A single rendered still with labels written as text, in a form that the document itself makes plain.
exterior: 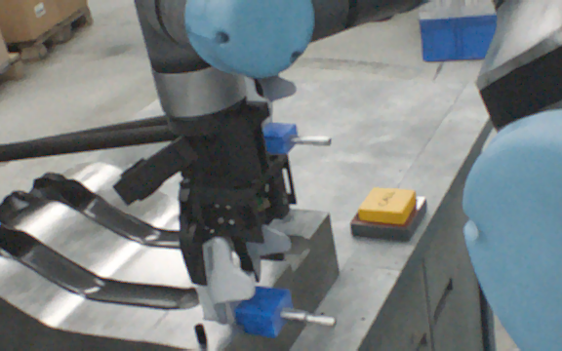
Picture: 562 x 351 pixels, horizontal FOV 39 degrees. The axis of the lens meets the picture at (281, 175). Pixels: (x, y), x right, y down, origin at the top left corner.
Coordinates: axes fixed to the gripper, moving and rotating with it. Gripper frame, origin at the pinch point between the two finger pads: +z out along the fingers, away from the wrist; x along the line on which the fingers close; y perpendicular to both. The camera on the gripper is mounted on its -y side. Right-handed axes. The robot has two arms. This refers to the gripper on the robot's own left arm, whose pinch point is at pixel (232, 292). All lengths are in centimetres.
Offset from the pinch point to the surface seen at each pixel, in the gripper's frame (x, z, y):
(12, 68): 274, 82, -330
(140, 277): 3.1, 2.5, -14.2
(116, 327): -5.3, 2.3, -11.2
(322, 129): 59, 11, -18
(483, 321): 75, 60, 3
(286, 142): 27.8, -2.4, -7.1
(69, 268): 1.3, 1.2, -22.6
